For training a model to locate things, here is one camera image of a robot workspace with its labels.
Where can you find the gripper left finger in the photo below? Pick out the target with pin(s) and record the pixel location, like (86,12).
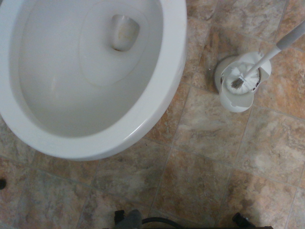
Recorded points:
(133,218)

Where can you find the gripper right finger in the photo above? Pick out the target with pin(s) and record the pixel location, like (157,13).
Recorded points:
(240,219)

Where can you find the white ceramic toilet bowl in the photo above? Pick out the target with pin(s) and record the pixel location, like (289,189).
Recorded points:
(152,100)

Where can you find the white toilet brush holder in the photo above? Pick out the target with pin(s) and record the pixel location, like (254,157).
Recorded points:
(234,105)

